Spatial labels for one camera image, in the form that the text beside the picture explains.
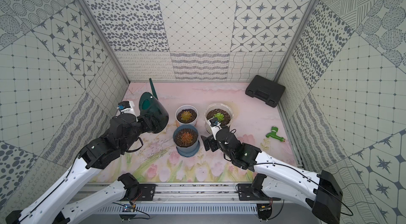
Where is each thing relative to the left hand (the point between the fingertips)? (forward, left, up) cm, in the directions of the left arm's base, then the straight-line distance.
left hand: (148, 112), depth 68 cm
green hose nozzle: (+6, -65, -30) cm, 72 cm away
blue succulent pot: (-3, -15, -20) cm, 25 cm away
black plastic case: (+38, -66, -26) cm, 81 cm away
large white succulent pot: (+14, -35, -20) cm, 42 cm away
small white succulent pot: (+12, -13, -20) cm, 27 cm away
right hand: (-2, -28, -15) cm, 31 cm away
